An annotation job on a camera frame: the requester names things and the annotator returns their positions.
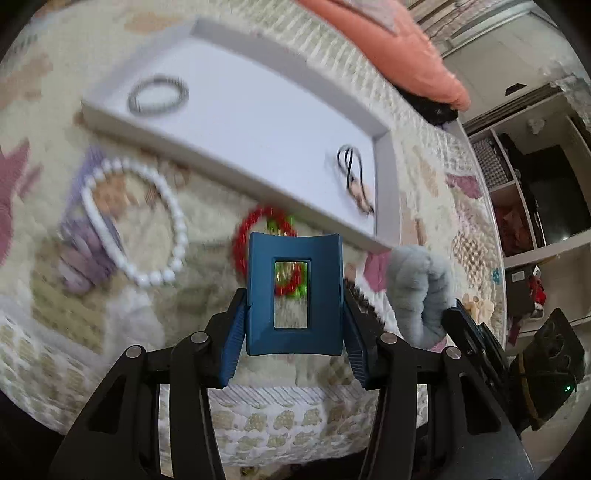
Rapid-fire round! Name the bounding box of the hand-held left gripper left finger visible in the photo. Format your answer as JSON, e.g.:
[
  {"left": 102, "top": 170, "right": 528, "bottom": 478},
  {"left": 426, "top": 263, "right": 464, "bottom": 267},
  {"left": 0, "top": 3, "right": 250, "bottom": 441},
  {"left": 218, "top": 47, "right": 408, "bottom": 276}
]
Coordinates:
[{"left": 48, "top": 288, "right": 252, "bottom": 480}]

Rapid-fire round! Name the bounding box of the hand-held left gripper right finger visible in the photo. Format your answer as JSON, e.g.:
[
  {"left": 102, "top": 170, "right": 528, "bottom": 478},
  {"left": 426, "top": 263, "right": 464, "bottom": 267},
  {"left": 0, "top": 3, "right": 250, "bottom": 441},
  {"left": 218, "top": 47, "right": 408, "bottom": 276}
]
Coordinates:
[{"left": 342, "top": 286, "right": 536, "bottom": 480}]

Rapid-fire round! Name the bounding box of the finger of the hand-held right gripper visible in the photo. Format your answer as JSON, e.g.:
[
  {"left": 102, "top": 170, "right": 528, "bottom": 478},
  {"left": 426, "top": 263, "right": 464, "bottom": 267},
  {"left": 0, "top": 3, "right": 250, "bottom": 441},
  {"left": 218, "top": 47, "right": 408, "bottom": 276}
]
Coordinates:
[{"left": 441, "top": 298, "right": 513, "bottom": 398}]

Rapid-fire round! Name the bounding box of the blue rectangular hair clip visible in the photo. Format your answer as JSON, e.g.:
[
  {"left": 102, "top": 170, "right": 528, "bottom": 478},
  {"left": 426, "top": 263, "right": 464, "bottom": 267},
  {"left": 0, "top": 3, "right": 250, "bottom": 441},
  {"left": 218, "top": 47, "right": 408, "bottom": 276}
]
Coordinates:
[{"left": 246, "top": 232, "right": 347, "bottom": 357}]

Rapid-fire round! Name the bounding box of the green bead bracelet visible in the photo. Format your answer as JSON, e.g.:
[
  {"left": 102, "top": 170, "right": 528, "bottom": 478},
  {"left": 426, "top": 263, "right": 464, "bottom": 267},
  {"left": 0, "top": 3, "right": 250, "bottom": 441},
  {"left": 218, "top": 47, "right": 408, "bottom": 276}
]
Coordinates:
[{"left": 265, "top": 220, "right": 309, "bottom": 298}]

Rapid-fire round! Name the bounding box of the red bead bracelet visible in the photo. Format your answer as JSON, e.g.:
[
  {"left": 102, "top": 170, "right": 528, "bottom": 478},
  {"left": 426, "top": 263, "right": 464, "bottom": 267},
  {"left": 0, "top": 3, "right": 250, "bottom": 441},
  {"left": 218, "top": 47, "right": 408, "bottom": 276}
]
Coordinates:
[{"left": 231, "top": 205, "right": 308, "bottom": 298}]

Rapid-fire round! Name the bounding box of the white bead bracelet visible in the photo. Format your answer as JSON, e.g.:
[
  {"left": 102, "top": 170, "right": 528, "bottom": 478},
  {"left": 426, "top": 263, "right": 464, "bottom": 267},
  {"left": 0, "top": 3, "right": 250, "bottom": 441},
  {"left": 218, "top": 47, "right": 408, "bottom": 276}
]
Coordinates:
[{"left": 81, "top": 157, "right": 189, "bottom": 289}]

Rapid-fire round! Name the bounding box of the black cord hair tie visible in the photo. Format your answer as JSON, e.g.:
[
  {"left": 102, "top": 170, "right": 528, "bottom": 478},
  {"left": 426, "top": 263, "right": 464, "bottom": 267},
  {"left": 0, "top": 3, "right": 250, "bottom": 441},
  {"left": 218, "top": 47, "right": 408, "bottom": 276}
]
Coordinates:
[{"left": 336, "top": 144, "right": 377, "bottom": 217}]

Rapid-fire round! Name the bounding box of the purple ribbon hair accessory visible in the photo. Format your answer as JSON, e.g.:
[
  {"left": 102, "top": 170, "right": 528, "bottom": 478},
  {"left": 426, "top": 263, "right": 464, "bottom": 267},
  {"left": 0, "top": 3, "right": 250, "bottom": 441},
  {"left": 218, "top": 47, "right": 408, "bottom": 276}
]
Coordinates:
[{"left": 58, "top": 148, "right": 125, "bottom": 296}]

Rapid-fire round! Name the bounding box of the white shallow tray box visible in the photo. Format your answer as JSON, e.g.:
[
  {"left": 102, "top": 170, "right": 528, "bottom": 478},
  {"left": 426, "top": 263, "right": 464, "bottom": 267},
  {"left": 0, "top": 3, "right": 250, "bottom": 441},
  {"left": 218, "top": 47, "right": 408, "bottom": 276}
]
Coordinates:
[{"left": 81, "top": 16, "right": 402, "bottom": 254}]

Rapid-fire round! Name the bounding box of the patterned quilt bedspread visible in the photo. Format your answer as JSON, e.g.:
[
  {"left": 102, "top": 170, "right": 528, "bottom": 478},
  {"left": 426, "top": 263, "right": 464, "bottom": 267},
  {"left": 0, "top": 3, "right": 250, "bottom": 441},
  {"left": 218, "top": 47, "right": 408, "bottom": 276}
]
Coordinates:
[{"left": 0, "top": 0, "right": 509, "bottom": 467}]

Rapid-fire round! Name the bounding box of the red toy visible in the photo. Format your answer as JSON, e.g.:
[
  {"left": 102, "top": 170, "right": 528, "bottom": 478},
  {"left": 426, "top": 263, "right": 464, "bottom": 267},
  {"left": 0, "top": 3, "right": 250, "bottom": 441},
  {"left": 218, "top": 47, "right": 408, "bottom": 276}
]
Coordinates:
[{"left": 526, "top": 272, "right": 548, "bottom": 319}]

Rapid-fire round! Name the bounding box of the white shelf unit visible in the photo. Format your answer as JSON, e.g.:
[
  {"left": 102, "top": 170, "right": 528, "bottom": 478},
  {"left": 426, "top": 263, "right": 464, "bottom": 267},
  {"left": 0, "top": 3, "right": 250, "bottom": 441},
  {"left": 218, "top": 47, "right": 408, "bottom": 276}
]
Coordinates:
[{"left": 462, "top": 78, "right": 591, "bottom": 347}]

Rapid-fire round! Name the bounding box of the red cloth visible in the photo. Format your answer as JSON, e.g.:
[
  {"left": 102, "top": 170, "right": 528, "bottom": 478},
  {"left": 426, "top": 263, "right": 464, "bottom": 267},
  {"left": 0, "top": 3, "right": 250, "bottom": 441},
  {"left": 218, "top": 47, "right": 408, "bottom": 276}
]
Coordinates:
[{"left": 494, "top": 203, "right": 536, "bottom": 257}]

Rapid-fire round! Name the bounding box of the patterned basket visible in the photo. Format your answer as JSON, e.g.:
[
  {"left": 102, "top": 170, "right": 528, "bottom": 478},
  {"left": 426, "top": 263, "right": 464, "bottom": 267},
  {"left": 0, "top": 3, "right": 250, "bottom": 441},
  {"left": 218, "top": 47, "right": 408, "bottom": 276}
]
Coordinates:
[{"left": 471, "top": 138, "right": 511, "bottom": 190}]

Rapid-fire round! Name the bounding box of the black cloth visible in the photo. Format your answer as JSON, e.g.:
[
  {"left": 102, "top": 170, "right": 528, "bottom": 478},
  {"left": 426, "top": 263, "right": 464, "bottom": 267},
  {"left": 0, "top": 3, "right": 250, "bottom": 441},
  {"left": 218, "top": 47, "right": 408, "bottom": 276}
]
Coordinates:
[{"left": 397, "top": 85, "right": 460, "bottom": 125}]

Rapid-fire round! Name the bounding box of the orange blanket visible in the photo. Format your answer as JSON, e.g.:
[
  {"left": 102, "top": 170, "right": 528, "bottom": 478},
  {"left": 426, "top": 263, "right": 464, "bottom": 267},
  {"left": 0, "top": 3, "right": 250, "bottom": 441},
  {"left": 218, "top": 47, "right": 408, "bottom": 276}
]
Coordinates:
[{"left": 295, "top": 0, "right": 472, "bottom": 112}]

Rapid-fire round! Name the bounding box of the grey pink cloth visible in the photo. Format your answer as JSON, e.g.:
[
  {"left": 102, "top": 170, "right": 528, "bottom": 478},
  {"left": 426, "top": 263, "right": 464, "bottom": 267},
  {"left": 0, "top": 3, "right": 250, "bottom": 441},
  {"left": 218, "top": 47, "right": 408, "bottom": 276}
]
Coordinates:
[{"left": 330, "top": 0, "right": 404, "bottom": 34}]

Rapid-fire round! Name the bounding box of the dark brown bead bracelet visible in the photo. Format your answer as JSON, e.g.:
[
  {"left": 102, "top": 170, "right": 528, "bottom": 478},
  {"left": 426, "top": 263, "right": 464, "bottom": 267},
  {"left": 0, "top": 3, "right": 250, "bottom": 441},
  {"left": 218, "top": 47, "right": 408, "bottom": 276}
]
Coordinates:
[{"left": 127, "top": 74, "right": 191, "bottom": 117}]

